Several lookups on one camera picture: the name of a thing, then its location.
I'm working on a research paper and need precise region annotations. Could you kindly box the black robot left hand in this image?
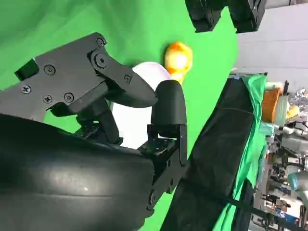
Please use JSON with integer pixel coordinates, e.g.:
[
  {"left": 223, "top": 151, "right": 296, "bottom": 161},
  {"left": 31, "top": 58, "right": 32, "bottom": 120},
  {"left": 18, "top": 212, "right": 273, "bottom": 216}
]
[{"left": 184, "top": 0, "right": 267, "bottom": 34}]

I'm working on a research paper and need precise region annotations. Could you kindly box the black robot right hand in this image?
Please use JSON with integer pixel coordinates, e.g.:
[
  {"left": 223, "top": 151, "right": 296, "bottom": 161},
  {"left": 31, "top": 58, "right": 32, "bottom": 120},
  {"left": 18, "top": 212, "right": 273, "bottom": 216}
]
[{"left": 0, "top": 32, "right": 188, "bottom": 231}]

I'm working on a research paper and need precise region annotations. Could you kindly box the orange white toy bread roll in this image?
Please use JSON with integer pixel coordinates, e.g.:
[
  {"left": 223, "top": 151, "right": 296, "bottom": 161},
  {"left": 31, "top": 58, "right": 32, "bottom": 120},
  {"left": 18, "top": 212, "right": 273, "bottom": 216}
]
[{"left": 164, "top": 41, "right": 193, "bottom": 85}]

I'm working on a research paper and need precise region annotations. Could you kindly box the green cloth on neighbouring table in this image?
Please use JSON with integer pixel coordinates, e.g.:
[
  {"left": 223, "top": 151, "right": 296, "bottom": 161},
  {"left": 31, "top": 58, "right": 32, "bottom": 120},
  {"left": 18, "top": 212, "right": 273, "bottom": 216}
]
[{"left": 213, "top": 74, "right": 268, "bottom": 231}]

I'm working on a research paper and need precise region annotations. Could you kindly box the orange container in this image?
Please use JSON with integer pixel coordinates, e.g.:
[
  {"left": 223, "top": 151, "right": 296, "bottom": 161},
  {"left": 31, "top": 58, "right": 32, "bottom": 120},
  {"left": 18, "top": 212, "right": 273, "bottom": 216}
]
[{"left": 261, "top": 88, "right": 282, "bottom": 122}]

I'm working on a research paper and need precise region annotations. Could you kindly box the lilac plate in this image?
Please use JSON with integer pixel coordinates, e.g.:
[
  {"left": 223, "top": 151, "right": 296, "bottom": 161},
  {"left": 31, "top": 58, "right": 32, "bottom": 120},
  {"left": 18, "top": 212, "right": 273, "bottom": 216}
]
[{"left": 112, "top": 61, "right": 172, "bottom": 150}]

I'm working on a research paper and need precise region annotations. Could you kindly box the black table skirt cloth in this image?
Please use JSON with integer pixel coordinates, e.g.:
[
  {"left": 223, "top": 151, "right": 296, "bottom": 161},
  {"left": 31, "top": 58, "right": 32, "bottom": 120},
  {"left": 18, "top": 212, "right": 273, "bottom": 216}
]
[{"left": 160, "top": 77, "right": 256, "bottom": 231}]

